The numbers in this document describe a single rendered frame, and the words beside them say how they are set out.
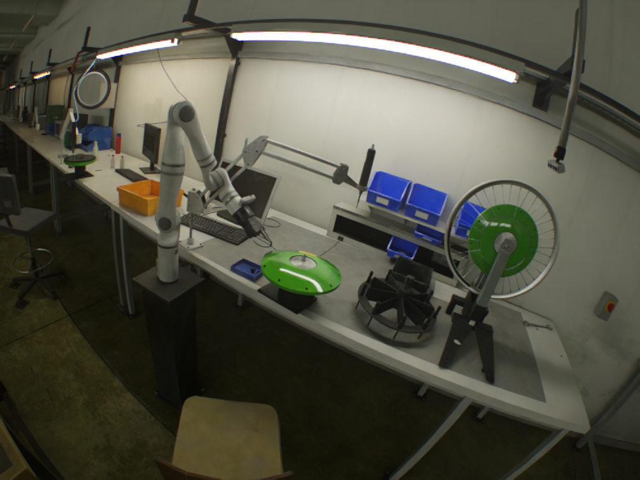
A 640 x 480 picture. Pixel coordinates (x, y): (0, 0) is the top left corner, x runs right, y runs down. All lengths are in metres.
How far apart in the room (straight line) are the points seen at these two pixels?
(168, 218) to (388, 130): 1.32
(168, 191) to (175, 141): 0.19
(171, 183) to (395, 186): 1.27
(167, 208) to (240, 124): 1.37
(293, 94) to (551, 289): 2.14
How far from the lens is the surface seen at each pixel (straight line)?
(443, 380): 1.13
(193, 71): 2.94
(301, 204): 2.11
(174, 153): 1.13
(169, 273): 1.32
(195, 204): 1.41
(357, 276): 1.51
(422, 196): 1.82
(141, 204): 1.89
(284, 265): 1.08
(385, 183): 1.85
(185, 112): 1.09
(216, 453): 1.08
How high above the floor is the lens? 1.60
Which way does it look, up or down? 22 degrees down
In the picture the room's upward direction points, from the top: 14 degrees clockwise
